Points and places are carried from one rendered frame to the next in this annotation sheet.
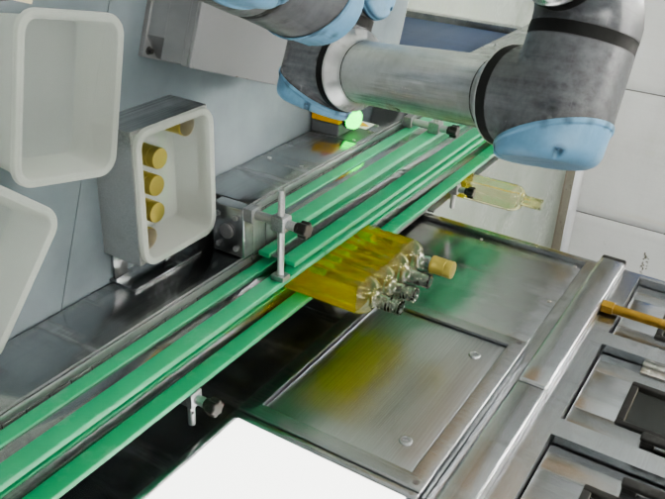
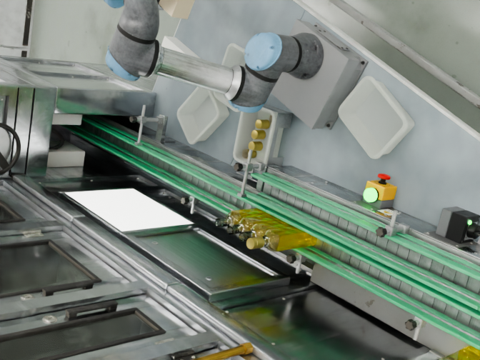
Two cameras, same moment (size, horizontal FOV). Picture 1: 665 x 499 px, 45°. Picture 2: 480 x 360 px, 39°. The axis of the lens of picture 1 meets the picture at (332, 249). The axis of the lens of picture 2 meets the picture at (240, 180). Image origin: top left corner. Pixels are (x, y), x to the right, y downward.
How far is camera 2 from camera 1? 2.70 m
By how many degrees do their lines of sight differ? 95
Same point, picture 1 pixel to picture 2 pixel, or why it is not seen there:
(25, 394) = (179, 152)
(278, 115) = (352, 171)
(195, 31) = not seen: hidden behind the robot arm
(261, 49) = (301, 101)
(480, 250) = (361, 350)
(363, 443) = (160, 236)
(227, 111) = (319, 143)
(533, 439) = (137, 275)
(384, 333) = (243, 266)
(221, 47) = (280, 86)
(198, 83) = not seen: hidden behind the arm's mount
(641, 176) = not seen: outside the picture
